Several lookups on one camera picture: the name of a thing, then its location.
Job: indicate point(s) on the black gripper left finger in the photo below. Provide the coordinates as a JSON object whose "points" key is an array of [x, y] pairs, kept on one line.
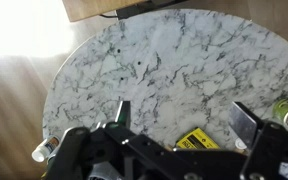
{"points": [[124, 115]]}

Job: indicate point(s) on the black box under desk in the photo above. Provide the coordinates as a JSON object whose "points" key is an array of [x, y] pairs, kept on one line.
{"points": [[144, 8]]}

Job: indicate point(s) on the white pill bottle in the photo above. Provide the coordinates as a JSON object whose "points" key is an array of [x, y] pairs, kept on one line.
{"points": [[45, 149]]}

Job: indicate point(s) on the yellow and black flat box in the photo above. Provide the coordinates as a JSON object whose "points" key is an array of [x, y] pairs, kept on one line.
{"points": [[197, 140]]}

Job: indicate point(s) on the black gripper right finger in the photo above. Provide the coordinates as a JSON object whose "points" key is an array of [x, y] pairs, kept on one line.
{"points": [[245, 125]]}

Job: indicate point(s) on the small white-capped tube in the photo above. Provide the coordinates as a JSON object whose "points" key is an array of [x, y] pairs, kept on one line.
{"points": [[240, 144]]}

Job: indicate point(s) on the light wooden desk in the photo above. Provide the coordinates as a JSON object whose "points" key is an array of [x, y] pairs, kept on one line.
{"points": [[94, 8]]}

